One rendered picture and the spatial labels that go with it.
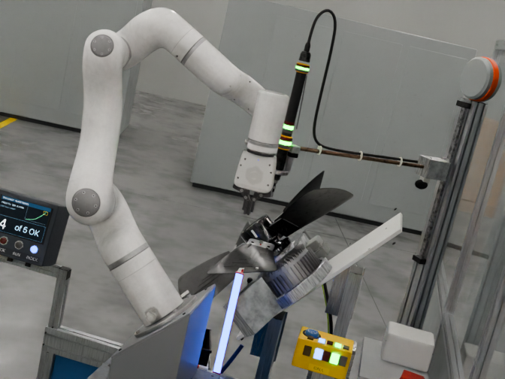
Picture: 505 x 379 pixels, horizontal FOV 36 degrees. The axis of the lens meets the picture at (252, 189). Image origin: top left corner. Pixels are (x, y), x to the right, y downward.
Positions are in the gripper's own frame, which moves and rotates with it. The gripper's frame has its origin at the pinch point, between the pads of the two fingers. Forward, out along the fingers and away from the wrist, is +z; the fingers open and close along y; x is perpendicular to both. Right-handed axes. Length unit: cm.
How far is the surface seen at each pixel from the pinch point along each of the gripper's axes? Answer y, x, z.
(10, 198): -72, 11, 19
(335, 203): 22, 55, 5
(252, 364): -4, 212, 143
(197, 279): -19, 53, 44
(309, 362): 26, 9, 43
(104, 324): -94, 208, 143
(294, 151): 5, 51, -9
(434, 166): 52, 81, -11
